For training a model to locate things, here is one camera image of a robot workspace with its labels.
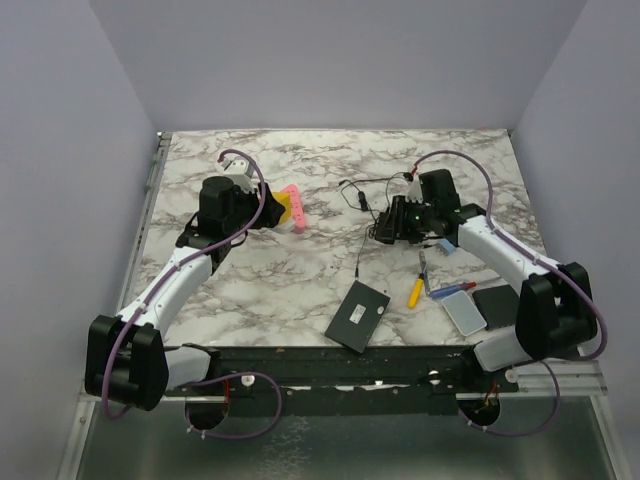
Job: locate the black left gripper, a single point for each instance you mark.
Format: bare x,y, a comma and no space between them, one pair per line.
269,213

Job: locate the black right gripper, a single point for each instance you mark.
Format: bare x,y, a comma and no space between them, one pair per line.
395,226

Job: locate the light blue cylinder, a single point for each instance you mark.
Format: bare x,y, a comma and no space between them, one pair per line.
445,247

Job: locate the yellow plug adapter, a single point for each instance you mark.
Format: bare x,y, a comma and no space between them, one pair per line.
284,200

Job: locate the white adapter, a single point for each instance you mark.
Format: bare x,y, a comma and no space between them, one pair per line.
285,227

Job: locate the pink power strip socket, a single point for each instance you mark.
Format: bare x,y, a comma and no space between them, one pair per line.
297,212

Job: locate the black adapter with cord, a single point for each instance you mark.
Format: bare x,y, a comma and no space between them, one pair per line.
360,201

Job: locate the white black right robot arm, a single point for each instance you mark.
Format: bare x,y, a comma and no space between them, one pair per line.
555,309

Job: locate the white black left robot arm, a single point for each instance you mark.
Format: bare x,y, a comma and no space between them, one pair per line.
127,361

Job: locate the blue red screwdriver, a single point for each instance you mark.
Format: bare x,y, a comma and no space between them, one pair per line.
451,289

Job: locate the white grey phone case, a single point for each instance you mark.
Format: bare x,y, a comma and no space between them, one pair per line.
464,314

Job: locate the black flat plate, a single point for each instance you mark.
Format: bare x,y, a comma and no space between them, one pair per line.
498,306

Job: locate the black rectangular box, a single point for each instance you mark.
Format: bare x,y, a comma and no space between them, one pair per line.
357,317

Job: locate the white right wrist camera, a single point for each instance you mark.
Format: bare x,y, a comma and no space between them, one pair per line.
414,193

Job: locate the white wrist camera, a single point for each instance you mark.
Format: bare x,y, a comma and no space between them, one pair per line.
414,193
240,172

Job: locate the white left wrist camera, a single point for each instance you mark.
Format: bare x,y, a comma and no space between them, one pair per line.
240,172

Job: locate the yellow handled utility knife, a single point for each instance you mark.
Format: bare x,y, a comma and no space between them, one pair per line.
421,287

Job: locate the aluminium frame rail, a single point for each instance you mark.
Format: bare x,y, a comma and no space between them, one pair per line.
575,379

